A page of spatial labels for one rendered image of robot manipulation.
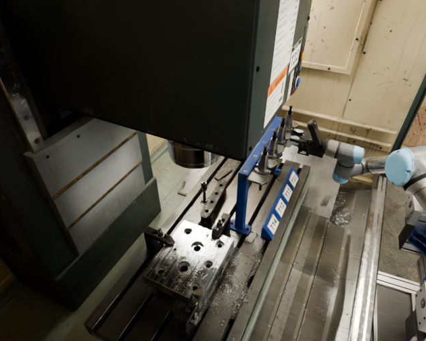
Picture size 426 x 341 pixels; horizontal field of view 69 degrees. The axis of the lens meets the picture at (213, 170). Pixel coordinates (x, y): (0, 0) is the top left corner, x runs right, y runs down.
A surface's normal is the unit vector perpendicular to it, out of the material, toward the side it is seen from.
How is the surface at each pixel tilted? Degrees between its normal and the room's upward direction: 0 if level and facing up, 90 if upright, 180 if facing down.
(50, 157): 90
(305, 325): 8
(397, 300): 0
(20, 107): 90
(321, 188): 24
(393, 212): 0
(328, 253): 8
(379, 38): 90
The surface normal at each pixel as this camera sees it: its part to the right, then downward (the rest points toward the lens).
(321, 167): -0.18, -0.47
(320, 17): -0.45, 0.57
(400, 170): -0.99, 0.04
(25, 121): 0.90, 0.29
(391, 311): 0.00, -0.77
